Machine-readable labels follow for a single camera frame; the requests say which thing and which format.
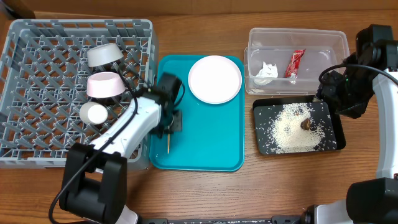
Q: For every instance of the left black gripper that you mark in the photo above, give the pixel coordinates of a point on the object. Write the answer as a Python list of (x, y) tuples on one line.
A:
[(177, 125)]

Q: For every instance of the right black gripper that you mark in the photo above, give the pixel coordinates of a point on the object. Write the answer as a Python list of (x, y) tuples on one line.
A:
[(349, 109)]

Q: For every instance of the brown meat piece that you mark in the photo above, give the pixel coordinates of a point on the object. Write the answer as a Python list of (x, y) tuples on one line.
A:
[(306, 124)]

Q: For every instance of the large white plate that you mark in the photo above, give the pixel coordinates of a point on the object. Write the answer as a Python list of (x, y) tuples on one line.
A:
[(215, 79)]

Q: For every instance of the red snack wrapper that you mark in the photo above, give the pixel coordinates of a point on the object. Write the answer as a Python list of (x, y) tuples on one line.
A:
[(293, 66)]

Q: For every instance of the pink shallow bowl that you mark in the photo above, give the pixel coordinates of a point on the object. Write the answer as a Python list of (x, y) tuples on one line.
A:
[(104, 85)]

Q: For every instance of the cooked white rice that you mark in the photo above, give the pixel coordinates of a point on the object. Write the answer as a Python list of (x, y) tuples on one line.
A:
[(292, 130)]

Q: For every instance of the white small cup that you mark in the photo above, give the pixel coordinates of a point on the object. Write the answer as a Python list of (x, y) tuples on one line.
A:
[(93, 113)]

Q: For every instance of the white tissue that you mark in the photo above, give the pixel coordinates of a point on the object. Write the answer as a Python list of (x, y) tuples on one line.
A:
[(266, 74)]

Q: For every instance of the grey-green bowl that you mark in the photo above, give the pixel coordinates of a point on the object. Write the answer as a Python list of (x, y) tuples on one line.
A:
[(103, 54)]

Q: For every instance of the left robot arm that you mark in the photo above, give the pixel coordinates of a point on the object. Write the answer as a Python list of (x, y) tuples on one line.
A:
[(94, 185)]

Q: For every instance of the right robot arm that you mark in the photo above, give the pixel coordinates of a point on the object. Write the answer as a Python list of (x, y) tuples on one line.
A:
[(371, 201)]

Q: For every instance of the black waste tray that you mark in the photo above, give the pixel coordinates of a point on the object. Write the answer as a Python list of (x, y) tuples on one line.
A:
[(339, 137)]

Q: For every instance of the teal serving tray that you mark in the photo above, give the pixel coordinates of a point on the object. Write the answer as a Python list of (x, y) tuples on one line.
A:
[(212, 137)]

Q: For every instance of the clear plastic bin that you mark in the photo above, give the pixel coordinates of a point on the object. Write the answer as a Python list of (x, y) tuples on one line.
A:
[(324, 48)]

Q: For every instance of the grey dish rack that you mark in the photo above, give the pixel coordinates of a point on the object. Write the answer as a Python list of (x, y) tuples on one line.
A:
[(44, 72)]

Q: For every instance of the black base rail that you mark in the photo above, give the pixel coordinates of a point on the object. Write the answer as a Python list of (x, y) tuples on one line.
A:
[(283, 219)]

